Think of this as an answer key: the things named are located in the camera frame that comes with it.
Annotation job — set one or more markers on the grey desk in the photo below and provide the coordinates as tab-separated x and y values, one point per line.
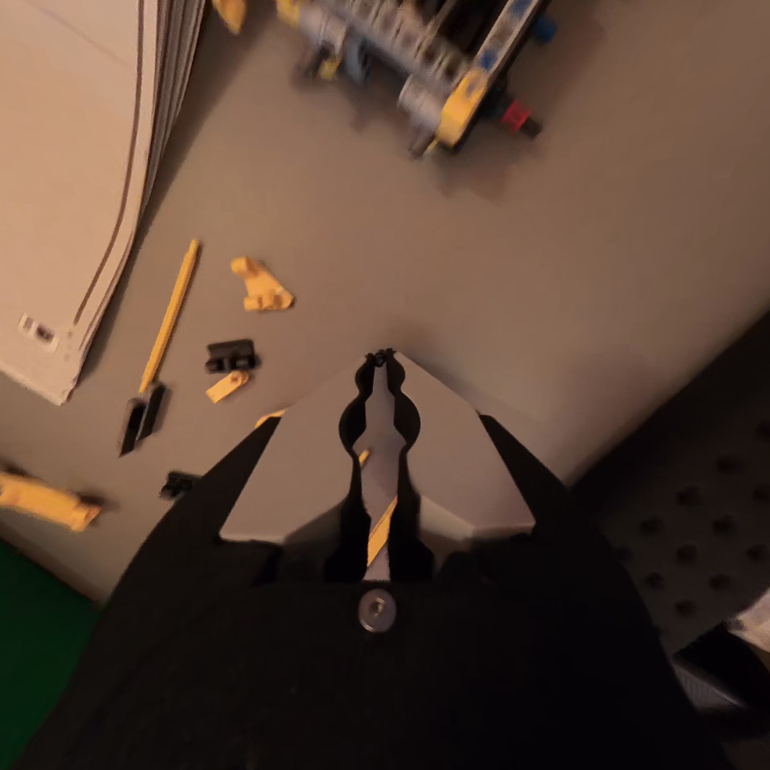
421	252

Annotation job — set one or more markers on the yellow curved bar piece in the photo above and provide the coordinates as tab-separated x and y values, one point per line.
42	499

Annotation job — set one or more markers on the short yellow bar piece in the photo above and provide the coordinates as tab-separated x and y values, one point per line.
379	535

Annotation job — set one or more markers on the black pin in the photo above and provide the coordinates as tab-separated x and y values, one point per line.
382	357

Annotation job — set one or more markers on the green plastic bin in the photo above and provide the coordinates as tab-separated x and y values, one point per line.
36	649

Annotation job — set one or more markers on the instruction booklet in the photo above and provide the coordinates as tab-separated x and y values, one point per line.
60	180

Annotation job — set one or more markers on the thin yellow bar piece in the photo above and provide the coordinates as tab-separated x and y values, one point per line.
171	313

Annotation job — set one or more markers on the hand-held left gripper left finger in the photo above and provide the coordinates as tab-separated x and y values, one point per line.
289	481

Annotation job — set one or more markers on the scattered yellow black pieces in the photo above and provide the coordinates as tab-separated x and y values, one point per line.
262	286

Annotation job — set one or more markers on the yellow toy car model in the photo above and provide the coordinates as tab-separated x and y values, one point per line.
433	60

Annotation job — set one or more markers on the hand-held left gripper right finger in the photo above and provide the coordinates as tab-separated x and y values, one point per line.
469	475

